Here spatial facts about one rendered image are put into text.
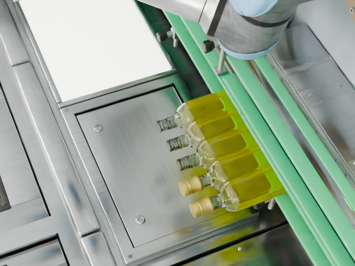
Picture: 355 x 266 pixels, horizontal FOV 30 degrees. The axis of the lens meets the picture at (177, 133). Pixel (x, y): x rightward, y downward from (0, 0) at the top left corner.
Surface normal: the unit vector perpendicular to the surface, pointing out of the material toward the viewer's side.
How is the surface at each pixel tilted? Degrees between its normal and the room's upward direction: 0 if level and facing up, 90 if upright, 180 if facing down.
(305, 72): 90
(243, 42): 48
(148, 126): 90
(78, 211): 90
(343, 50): 0
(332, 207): 90
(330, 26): 0
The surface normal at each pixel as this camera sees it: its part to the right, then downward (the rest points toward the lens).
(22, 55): 0.06, -0.58
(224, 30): -0.26, 0.71
